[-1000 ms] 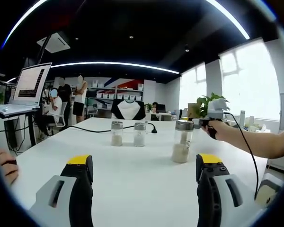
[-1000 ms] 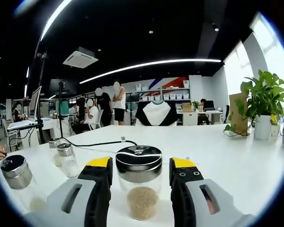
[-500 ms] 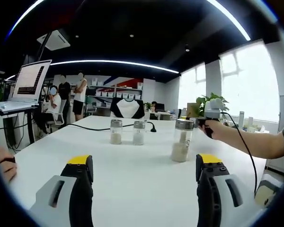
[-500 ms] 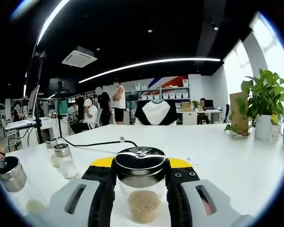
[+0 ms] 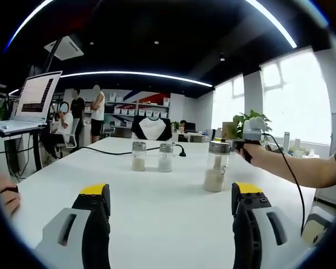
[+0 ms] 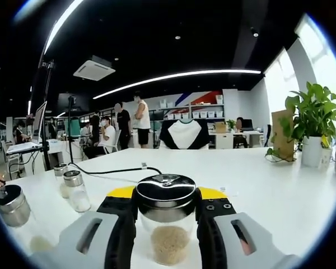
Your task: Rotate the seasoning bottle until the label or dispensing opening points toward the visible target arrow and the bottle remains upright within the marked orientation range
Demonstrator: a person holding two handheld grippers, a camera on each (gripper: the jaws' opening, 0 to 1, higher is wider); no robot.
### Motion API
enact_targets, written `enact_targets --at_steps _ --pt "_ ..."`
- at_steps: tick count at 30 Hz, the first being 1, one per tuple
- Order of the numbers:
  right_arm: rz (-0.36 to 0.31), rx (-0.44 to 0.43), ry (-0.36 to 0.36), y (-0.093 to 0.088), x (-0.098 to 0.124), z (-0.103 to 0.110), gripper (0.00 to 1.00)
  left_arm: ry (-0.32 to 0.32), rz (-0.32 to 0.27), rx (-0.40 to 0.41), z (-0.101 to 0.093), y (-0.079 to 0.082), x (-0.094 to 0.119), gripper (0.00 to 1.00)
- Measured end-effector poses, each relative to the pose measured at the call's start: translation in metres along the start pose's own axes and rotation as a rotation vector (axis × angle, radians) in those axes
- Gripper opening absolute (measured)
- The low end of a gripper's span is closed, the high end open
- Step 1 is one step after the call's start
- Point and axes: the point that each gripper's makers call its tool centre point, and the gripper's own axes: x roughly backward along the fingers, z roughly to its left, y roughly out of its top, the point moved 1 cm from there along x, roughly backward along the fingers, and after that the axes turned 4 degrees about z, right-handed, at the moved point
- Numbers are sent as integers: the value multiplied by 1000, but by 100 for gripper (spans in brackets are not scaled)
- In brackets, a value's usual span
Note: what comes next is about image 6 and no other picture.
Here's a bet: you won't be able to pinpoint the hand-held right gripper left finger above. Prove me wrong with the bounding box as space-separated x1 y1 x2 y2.
30 184 138 269

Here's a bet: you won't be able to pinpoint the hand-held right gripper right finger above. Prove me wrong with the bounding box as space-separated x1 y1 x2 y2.
194 186 300 269

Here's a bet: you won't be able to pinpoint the tall seasoning bottle brown grains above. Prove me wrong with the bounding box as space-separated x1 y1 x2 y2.
134 173 199 266

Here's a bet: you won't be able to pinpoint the small seasoning bottle white powder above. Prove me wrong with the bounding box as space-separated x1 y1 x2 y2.
63 170 92 213

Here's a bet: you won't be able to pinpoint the small seasoning bottle beige powder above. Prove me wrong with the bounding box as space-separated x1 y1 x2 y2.
53 164 71 199

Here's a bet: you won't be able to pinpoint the tall seasoning bottle pale grains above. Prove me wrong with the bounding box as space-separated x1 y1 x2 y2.
0 184 55 253

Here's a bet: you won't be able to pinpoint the white office desk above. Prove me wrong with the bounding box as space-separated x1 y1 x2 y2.
208 130 265 149

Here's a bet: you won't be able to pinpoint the black laptop stand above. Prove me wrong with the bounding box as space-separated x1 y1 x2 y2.
6 140 53 180

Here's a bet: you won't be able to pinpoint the teal board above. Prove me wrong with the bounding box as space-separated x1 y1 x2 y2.
68 117 82 138

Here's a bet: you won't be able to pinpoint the black monitor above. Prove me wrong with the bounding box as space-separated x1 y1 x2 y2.
240 119 254 132

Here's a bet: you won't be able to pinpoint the shelf of white storage bins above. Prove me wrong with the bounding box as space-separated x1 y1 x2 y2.
158 95 225 120

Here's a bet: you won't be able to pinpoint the brown cardboard box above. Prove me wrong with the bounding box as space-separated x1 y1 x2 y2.
270 109 297 163

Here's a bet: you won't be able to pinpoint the white laptop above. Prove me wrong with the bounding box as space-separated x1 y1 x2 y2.
6 100 48 155

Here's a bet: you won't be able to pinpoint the large potted green plant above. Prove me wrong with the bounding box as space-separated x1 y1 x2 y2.
264 81 336 169

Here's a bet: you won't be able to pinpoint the long ceiling light strip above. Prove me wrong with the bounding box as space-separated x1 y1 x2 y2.
92 69 262 100
43 0 86 55

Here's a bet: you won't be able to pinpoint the narrow window with blinds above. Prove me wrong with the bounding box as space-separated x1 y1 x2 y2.
264 47 300 118

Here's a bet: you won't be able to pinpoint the ceiling air conditioner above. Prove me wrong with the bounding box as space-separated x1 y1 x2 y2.
73 55 116 82

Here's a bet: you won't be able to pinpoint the tall black light stand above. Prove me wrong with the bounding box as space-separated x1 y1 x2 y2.
30 59 57 169

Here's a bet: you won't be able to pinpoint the wide window with blinds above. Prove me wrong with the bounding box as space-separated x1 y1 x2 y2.
295 13 336 129

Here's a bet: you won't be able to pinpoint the black cable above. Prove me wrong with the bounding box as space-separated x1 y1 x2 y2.
68 161 164 176

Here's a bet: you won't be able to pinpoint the black camera tripod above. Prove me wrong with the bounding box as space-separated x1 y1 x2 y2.
66 95 79 165

